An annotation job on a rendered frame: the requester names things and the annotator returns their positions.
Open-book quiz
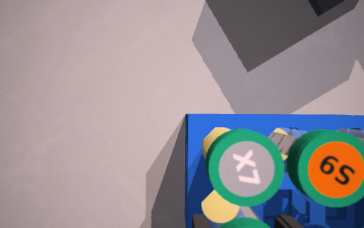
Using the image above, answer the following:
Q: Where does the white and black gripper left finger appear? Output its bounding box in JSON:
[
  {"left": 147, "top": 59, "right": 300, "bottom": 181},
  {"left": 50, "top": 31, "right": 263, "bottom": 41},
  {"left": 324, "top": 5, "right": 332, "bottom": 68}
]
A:
[{"left": 192, "top": 214, "right": 210, "bottom": 228}]

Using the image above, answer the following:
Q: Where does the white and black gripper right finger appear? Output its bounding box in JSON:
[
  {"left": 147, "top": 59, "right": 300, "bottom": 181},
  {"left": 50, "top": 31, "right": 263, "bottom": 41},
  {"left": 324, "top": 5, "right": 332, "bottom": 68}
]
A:
[{"left": 274, "top": 215, "right": 304, "bottom": 228}]

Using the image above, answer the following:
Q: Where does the blue tube rack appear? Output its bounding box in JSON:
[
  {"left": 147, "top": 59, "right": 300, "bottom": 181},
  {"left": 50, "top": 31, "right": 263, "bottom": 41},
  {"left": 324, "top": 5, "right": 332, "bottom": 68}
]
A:
[{"left": 185, "top": 114, "right": 364, "bottom": 228}]

